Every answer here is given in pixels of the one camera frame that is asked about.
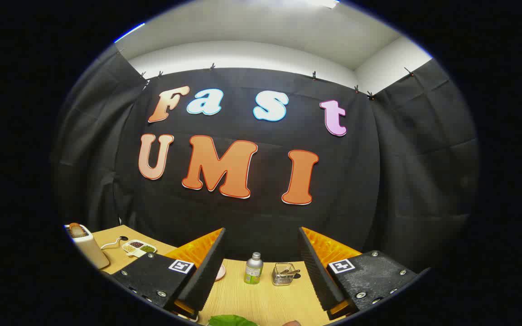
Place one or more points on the green lettuce leaf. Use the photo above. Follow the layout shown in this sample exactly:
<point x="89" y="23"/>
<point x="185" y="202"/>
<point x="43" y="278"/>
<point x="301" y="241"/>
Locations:
<point x="231" y="321"/>

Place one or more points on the toasted bread slice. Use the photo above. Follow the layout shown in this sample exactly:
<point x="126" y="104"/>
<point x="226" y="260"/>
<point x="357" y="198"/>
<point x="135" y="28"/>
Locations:
<point x="77" y="231"/>

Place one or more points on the white divided bean dish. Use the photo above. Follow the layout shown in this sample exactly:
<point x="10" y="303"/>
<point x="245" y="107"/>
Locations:
<point x="138" y="248"/>

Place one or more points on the cream white toaster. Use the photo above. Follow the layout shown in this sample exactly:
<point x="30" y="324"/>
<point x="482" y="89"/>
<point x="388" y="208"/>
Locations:
<point x="91" y="251"/>

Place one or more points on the pink round plate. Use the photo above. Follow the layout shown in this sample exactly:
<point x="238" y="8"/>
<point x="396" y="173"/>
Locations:
<point x="220" y="273"/>

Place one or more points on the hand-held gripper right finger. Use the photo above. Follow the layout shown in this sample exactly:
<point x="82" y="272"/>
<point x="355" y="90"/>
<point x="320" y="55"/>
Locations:
<point x="320" y="276"/>

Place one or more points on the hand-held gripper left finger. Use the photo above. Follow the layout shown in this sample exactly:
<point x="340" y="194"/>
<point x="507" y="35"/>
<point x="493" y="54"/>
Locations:
<point x="204" y="276"/>

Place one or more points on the silver bottle green label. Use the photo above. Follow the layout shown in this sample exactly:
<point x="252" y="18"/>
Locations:
<point x="253" y="271"/>

